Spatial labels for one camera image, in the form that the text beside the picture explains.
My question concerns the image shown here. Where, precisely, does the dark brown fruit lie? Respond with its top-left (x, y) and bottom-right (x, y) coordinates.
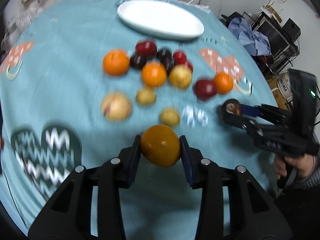
top-left (226, 99), bottom-right (242, 115)

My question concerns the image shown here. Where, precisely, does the small orange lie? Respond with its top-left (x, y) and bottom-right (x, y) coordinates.
top-left (213, 72), bottom-right (234, 94)

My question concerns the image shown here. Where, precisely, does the small yellow fruit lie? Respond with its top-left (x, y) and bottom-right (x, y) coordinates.
top-left (136, 87), bottom-right (157, 105)
top-left (159, 107), bottom-right (181, 126)

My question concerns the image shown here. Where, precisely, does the dark yellow-orange round fruit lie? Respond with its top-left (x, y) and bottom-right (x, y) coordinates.
top-left (140, 125), bottom-right (180, 168)

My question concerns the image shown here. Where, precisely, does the person's right hand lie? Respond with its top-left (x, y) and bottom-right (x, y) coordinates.
top-left (274, 154), bottom-right (316, 179)

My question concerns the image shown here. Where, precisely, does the black metal shelf rack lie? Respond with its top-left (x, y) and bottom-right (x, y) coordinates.
top-left (253, 12), bottom-right (300, 76)

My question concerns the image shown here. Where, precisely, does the blue crumpled cloth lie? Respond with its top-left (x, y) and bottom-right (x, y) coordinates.
top-left (228, 17), bottom-right (271, 56)

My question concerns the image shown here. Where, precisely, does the red cherry fruit lower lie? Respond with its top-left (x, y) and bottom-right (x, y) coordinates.
top-left (184, 61), bottom-right (194, 72)

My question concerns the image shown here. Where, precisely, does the red cherry fruit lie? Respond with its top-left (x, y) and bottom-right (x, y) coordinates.
top-left (184, 61), bottom-right (194, 72)
top-left (172, 50), bottom-right (187, 64)

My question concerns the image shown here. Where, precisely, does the yellow pear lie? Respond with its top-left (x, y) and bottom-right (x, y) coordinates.
top-left (169, 65), bottom-right (192, 89)

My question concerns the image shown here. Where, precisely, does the black speaker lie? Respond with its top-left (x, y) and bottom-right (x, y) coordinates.
top-left (282, 18), bottom-right (301, 42)

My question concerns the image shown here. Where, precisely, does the red cherry fruit upper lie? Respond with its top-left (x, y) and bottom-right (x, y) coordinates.
top-left (172, 50), bottom-right (187, 64)

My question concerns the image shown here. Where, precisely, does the dark plum lower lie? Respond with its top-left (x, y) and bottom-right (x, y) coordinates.
top-left (161, 57), bottom-right (177, 75)

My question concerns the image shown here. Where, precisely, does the orange center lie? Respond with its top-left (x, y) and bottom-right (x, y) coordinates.
top-left (141, 62), bottom-right (167, 87)

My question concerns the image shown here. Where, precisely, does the dark plum middle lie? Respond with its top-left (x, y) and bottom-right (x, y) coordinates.
top-left (156, 48), bottom-right (172, 61)

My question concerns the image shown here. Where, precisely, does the dark plum left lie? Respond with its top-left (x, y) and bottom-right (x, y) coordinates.
top-left (130, 53), bottom-right (146, 70)

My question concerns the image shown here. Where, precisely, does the teal patterned tablecloth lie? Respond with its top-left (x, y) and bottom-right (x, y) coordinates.
top-left (1, 0), bottom-right (276, 233)

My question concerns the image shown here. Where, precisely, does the white oval plate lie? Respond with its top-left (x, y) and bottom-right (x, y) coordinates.
top-left (117, 0), bottom-right (204, 41)

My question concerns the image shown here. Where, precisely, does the large orange left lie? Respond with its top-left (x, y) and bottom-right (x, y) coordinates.
top-left (103, 49), bottom-right (130, 76)

